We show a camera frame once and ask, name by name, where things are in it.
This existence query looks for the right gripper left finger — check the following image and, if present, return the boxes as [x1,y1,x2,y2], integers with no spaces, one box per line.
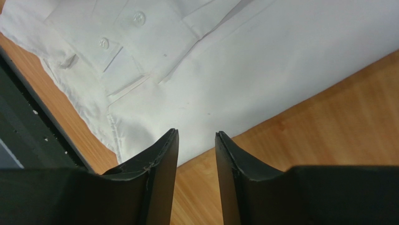
[0,129,179,225]

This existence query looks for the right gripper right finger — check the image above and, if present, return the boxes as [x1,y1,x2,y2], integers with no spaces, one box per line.
[215,131,399,225]

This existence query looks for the white long sleeve shirt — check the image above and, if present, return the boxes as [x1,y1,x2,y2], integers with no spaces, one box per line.
[0,0,399,165]

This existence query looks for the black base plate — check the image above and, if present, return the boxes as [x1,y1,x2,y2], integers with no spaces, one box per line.
[0,49,94,173]

